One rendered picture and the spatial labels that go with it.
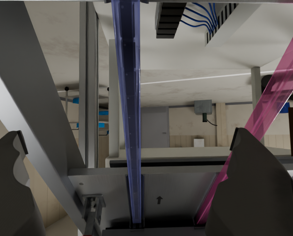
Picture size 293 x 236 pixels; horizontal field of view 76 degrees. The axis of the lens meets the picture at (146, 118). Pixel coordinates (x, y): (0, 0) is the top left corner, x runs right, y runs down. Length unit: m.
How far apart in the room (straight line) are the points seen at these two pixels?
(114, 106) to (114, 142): 0.11
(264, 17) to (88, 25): 0.47
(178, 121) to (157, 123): 0.76
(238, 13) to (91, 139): 0.44
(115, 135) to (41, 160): 0.41
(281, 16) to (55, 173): 0.64
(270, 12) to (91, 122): 0.53
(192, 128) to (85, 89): 6.60
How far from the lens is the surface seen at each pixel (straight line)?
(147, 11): 0.55
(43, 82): 0.20
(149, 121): 7.27
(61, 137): 0.23
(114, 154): 0.61
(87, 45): 0.53
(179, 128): 7.05
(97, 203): 0.29
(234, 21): 0.54
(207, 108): 6.05
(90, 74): 0.49
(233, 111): 7.07
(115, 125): 0.60
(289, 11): 0.67
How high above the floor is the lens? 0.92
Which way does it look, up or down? 4 degrees down
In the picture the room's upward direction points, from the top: 179 degrees clockwise
